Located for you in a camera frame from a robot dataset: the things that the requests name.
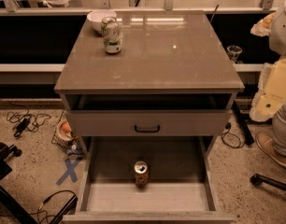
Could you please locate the orange soda can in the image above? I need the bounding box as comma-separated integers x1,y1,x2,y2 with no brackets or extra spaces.
134,161,150,188

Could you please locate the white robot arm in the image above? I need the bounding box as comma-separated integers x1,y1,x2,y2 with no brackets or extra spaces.
250,0,286,122

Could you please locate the grey drawer cabinet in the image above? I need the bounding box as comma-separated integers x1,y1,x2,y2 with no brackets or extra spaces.
55,11,244,149

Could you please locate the green and white can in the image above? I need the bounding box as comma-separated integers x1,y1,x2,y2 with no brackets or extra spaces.
101,17,122,54

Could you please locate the open middle drawer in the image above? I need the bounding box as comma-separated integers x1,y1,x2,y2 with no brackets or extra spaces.
63,137,234,224

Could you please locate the blue tape cross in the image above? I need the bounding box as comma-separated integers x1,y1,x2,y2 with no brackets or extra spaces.
56,157,82,186

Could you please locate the white bowl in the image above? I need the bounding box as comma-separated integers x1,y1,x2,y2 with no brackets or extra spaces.
87,9,116,33

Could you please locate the clear glass cup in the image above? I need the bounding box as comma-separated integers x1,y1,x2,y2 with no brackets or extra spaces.
226,45,243,63

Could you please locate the tan shoe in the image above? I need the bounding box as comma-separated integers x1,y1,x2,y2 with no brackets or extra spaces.
255,132,286,168

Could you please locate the black chair leg with caster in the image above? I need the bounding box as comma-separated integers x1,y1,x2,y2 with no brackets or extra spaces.
250,174,286,191

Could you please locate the person leg in light trousers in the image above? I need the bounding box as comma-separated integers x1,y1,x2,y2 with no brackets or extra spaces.
272,102,286,156

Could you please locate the black office chair base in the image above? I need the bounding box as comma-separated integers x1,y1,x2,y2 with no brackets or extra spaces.
0,142,37,224

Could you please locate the top drawer with black handle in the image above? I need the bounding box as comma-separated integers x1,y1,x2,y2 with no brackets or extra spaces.
65,111,231,137

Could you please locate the wire basket with items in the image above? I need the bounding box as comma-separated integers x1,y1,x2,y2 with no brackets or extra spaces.
51,112,84,157

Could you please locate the black cable right floor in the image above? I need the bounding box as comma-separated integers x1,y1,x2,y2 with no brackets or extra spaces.
221,122,246,149

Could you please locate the black power adapter cable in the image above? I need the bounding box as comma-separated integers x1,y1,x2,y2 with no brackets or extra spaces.
6,105,52,138

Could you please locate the black cable lower left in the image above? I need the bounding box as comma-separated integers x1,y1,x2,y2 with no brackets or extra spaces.
30,189,79,224

